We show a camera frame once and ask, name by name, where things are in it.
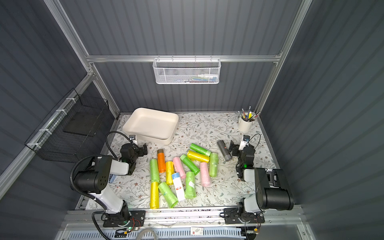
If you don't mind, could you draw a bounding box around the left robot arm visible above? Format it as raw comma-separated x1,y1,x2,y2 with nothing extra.
70,131,148,227

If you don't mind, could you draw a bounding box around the grey trash bag roll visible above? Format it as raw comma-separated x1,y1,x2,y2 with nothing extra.
217,140,232,162

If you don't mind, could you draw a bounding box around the light green roll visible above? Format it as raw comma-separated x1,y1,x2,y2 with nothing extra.
185,171,197,199
209,153,219,178
150,159,161,183

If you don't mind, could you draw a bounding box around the white plastic storage box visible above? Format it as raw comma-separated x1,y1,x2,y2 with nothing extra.
122,108,179,145

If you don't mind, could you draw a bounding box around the white pen cup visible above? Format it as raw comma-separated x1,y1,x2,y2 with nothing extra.
238,112,256,133

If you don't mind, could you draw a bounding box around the yellow roll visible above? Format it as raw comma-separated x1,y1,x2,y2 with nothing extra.
187,150,210,163
166,161,175,186
150,182,160,209

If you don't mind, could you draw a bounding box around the dark green roll upper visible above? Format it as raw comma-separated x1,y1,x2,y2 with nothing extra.
190,144,212,157

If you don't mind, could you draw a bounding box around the white wire wall basket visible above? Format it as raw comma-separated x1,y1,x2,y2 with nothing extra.
153,59,222,85

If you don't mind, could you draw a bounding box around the white blue labelled roll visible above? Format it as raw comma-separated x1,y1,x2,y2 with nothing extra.
172,173,186,202

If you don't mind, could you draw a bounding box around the orange trash bag roll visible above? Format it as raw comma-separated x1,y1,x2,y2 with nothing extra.
157,149,166,173

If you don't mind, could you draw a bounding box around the pink roll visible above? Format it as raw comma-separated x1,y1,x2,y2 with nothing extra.
173,157,186,179
200,162,212,187

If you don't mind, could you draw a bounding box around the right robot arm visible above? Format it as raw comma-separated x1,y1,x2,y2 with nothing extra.
221,135,295,225

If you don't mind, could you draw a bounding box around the black wire side basket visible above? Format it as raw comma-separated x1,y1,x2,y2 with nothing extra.
25,92,113,163

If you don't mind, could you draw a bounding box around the floral table mat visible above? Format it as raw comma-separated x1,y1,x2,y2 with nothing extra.
109,113,255,209

